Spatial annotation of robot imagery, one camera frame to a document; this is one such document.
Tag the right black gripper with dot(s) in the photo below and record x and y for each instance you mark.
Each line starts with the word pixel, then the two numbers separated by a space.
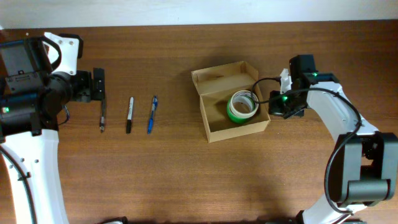
pixel 280 104

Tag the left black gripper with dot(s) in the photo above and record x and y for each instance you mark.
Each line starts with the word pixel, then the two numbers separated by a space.
pixel 98 84

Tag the black pen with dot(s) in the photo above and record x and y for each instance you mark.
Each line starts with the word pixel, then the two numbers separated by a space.
pixel 103 115

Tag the black white marker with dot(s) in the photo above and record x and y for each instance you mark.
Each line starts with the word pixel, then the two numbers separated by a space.
pixel 129 115

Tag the white masking tape roll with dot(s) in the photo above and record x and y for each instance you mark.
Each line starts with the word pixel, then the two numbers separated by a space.
pixel 242 105

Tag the green tape roll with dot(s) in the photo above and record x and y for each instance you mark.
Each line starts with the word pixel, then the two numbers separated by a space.
pixel 235 119

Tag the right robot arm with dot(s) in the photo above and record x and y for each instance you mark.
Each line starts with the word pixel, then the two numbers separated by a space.
pixel 362 169

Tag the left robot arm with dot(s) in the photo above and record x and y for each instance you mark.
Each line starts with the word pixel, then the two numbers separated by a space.
pixel 42 78

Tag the blue pen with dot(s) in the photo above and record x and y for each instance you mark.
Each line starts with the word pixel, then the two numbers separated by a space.
pixel 152 114

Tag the open cardboard box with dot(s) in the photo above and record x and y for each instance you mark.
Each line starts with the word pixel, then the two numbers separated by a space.
pixel 216 86

